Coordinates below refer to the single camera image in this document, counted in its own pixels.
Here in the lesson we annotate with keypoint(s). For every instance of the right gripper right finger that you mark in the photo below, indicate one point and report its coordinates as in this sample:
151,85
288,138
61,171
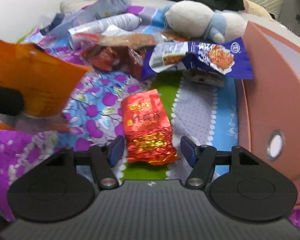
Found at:
201,158

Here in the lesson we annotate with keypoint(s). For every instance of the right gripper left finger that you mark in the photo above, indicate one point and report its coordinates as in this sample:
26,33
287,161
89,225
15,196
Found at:
103,159

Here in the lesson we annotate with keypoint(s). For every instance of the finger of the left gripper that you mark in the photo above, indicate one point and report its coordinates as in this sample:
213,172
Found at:
11,101

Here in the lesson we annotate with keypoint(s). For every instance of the orange snack packet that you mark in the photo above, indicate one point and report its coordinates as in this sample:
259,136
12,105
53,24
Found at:
45,81

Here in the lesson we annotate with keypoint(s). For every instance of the red foil tea packet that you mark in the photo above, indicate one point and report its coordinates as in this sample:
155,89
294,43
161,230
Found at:
147,129

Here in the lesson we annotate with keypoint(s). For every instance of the blue spicy cabbage snack bag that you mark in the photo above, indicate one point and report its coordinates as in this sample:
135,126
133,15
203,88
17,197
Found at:
230,59

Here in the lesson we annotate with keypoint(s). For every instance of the clear brown tofu snack packet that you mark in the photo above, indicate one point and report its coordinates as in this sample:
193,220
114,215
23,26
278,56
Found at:
133,41

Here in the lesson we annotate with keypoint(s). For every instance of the floral purple bedsheet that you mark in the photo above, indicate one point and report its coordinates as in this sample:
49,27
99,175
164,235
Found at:
198,104

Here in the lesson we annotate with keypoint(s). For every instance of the pink cardboard box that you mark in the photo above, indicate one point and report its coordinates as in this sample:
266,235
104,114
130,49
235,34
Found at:
269,104

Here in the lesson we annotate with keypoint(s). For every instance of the red crumpled snack wrapper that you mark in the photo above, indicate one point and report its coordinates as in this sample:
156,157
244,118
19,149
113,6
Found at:
109,59

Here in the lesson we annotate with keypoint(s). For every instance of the white spray can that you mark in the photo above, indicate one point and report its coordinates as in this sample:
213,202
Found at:
127,22

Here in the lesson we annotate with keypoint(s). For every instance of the white blue plush toy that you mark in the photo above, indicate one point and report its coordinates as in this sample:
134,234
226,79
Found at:
195,20

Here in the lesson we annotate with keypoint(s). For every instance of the clear blue plastic pouch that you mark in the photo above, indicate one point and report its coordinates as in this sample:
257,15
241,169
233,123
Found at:
73,13

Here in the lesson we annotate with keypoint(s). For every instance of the beige pink pillow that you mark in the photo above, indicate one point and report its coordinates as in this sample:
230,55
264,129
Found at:
255,9

